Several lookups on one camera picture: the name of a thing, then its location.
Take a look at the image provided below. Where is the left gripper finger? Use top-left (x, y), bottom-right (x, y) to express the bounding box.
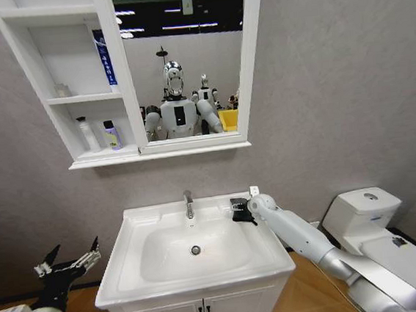
top-left (31, 244), bottom-right (65, 279)
top-left (67, 235), bottom-right (104, 272)

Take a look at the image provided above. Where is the white ceramic washbasin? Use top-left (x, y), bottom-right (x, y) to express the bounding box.
top-left (85, 186), bottom-right (298, 310)

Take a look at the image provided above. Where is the cabinet mirror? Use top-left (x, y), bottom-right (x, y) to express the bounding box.
top-left (110, 0), bottom-right (260, 145)

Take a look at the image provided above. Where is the chrome faucet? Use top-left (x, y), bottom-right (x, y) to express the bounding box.
top-left (181, 189), bottom-right (196, 220)

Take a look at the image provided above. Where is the white toilet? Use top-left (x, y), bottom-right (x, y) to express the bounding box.
top-left (318, 183), bottom-right (416, 312)

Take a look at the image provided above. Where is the white bottle with black cap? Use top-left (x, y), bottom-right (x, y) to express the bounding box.
top-left (76, 115), bottom-right (102, 154)

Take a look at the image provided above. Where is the purple bottle with black cap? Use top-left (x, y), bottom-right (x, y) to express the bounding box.
top-left (101, 119), bottom-right (124, 153)

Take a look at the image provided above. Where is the blue and white tube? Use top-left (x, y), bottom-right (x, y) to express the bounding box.
top-left (91, 26), bottom-right (120, 95)

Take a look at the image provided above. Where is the white wall cabinet with shelves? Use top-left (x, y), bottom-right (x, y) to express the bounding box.
top-left (0, 0), bottom-right (280, 177)

